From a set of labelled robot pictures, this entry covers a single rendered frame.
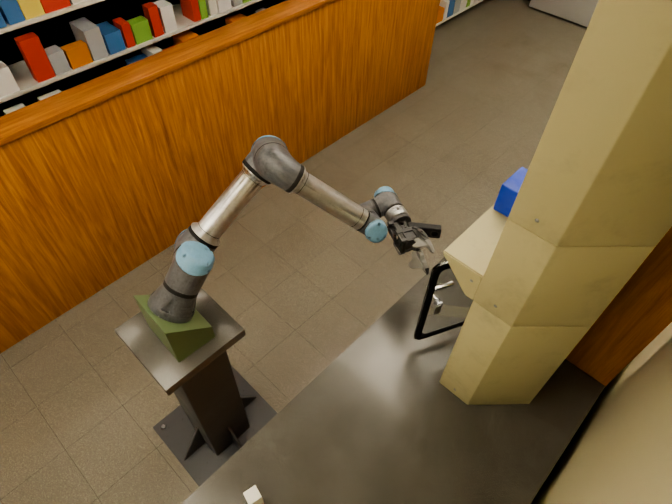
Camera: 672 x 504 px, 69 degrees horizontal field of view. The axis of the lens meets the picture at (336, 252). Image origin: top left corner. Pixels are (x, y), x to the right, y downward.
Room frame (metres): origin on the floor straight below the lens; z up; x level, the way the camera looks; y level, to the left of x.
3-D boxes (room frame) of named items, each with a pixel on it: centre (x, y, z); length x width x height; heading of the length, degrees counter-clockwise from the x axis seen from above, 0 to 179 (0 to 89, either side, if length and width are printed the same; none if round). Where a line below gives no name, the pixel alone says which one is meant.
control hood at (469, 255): (0.86, -0.41, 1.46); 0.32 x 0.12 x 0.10; 138
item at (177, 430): (0.87, 0.54, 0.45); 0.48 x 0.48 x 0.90; 47
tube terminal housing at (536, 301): (0.74, -0.55, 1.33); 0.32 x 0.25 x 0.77; 138
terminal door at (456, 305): (0.89, -0.41, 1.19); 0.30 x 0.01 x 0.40; 111
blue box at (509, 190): (0.94, -0.48, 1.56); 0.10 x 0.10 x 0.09; 48
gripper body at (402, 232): (1.12, -0.23, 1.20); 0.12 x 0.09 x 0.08; 21
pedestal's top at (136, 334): (0.87, 0.54, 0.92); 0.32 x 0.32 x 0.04; 47
